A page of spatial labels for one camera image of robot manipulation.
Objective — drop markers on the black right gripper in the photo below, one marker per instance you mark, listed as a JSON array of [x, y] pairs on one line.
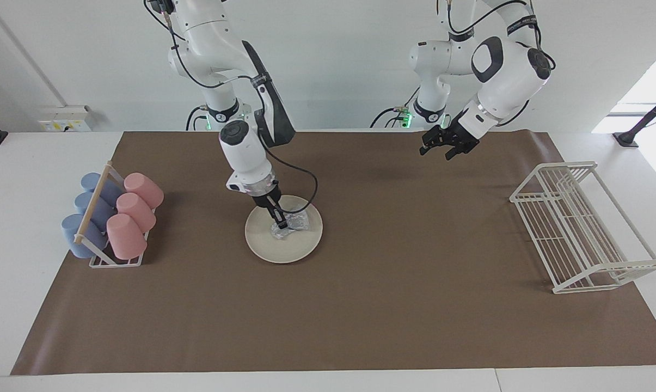
[[265, 197]]

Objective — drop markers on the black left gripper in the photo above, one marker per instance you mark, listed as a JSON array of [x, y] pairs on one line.
[[461, 133]]

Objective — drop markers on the silver mesh sponge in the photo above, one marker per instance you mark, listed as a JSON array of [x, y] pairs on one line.
[[298, 222]]

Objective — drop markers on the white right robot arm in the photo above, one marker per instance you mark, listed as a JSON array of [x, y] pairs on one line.
[[240, 147]]

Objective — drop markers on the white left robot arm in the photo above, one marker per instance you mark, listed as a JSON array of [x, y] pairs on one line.
[[507, 81]]

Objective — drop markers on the cream round plate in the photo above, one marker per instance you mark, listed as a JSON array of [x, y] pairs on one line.
[[273, 245]]

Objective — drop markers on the pink plastic cup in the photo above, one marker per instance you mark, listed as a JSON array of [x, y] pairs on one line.
[[125, 237], [145, 188], [137, 209]]

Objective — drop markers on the brown table mat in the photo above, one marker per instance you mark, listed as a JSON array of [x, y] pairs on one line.
[[387, 299]]

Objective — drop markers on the blue plastic cup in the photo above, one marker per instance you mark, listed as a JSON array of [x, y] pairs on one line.
[[88, 204], [96, 182], [77, 237]]

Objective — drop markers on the white cup rack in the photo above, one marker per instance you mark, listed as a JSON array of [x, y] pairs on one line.
[[93, 201]]

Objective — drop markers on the white wall socket box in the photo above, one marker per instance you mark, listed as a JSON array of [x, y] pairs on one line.
[[61, 124]]

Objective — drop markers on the white wall conduit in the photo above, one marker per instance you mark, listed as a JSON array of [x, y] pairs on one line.
[[28, 54]]

